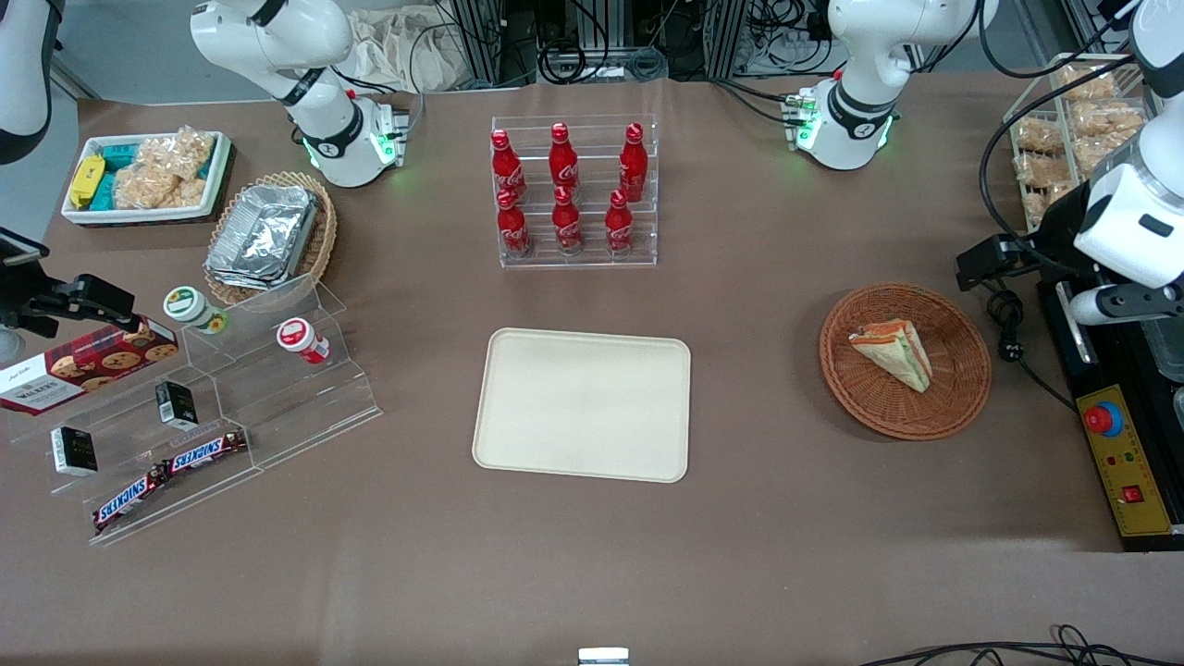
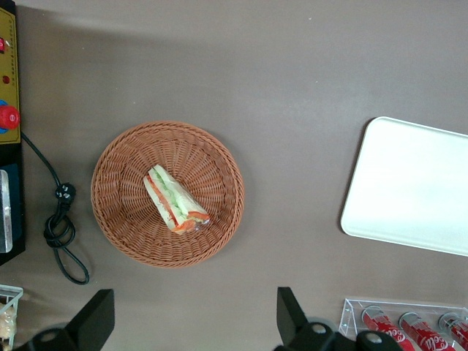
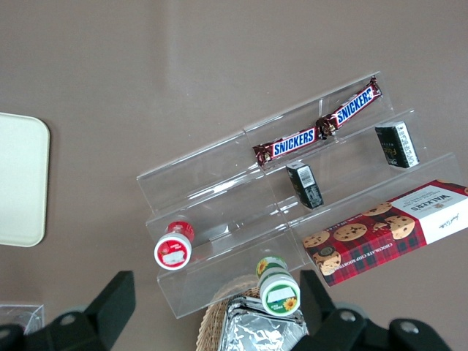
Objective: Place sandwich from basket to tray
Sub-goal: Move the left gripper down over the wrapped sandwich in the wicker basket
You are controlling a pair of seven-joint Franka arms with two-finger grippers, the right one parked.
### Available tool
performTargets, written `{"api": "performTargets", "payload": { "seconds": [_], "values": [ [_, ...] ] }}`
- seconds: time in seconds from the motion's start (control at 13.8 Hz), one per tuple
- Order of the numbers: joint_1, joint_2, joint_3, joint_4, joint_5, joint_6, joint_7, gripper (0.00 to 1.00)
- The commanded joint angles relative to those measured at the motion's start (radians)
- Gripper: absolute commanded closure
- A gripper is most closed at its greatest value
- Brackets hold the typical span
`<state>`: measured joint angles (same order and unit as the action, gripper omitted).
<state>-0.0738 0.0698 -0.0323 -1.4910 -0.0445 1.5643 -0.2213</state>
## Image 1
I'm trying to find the yellow snack pack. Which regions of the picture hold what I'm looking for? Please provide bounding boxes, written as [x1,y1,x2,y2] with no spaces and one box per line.
[70,154,106,210]

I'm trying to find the clear acrylic step display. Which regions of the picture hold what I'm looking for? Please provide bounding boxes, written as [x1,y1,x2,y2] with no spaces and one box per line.
[9,274,383,547]

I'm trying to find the beige cloth bag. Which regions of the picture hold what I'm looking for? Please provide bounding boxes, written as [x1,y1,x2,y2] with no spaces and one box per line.
[344,7,468,95]

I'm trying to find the red lid white cup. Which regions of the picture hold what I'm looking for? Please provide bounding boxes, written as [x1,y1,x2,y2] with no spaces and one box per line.
[276,317,330,364]

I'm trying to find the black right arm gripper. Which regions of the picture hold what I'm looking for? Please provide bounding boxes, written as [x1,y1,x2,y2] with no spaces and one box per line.
[0,270,147,339]

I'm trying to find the clear acrylic bottle rack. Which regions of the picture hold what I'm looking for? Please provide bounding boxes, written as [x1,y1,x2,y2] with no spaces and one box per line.
[490,115,659,270]

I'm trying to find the triangle sandwich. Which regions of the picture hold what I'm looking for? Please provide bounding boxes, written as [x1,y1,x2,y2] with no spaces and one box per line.
[848,319,932,393]

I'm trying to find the white wire basket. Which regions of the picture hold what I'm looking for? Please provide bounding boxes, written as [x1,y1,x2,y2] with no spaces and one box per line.
[1003,53,1162,234]

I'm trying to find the red cookie box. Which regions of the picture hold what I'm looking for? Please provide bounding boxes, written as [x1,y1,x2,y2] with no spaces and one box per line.
[0,317,179,417]

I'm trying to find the red cola bottle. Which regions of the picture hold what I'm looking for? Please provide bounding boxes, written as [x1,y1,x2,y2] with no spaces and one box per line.
[490,128,527,204]
[605,189,635,255]
[618,122,648,201]
[551,185,584,256]
[549,121,581,195]
[497,188,533,259]

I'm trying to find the black control box yellow panel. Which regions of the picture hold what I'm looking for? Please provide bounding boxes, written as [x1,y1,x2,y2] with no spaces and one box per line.
[1036,277,1184,554]

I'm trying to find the oval wicker basket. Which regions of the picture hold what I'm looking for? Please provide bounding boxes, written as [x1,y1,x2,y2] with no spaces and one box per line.
[203,171,339,307]

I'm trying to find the clear bag brown snacks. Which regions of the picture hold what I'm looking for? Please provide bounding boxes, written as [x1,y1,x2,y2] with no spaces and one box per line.
[1016,117,1067,154]
[1057,63,1122,104]
[1068,98,1149,172]
[1012,152,1078,228]

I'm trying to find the black cable with plug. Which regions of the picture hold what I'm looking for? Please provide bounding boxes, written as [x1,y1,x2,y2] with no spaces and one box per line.
[984,287,1079,413]

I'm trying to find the green lid white cup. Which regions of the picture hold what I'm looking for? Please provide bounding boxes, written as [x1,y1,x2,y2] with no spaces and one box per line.
[164,286,228,336]

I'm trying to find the aluminium frame rack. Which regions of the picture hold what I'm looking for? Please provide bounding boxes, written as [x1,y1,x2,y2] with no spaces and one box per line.
[442,0,773,86]

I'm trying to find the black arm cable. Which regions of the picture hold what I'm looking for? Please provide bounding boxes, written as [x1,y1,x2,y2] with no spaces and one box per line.
[978,51,1148,278]

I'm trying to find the white rectangular snack bin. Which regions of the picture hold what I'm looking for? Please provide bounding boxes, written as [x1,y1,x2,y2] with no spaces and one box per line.
[60,130,233,226]

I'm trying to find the black floor cables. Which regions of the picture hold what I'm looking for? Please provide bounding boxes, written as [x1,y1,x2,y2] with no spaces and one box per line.
[856,624,1184,666]

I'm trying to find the small black box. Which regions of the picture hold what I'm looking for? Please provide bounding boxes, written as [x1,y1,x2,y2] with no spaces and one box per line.
[51,426,99,477]
[154,380,199,431]

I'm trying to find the round brown wicker basket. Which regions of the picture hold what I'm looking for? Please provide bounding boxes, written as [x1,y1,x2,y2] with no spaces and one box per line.
[820,282,993,441]

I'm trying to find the stacked foil containers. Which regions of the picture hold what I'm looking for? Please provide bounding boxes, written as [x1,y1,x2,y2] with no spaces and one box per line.
[205,183,321,291]

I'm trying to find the beige plastic tray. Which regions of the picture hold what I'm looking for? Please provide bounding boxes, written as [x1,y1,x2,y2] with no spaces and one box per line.
[472,327,692,484]

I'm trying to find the clear bag rice crackers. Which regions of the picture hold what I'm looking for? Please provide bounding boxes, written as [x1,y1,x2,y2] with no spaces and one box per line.
[112,163,206,211]
[139,126,216,183]

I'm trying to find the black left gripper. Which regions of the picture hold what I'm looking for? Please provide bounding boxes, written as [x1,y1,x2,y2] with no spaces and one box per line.
[956,181,1116,293]

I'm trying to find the brown snickers bar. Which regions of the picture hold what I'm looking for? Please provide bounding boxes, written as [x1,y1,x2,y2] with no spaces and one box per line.
[166,428,249,475]
[92,467,169,534]

